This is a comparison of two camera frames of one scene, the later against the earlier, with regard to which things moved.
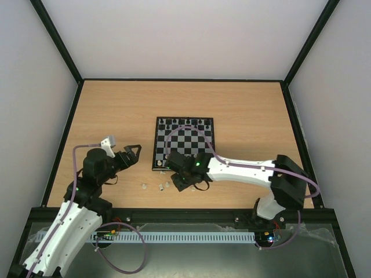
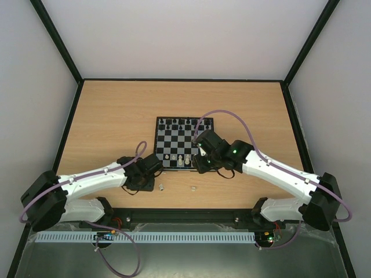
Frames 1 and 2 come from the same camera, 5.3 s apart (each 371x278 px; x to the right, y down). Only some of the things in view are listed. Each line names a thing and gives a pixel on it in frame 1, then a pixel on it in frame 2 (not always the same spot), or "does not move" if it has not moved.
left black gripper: (133, 159) → (149, 187)
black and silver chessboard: (185, 135) does not move
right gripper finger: (179, 183) → (201, 163)
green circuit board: (273, 238) does not move
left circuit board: (105, 236) does not move
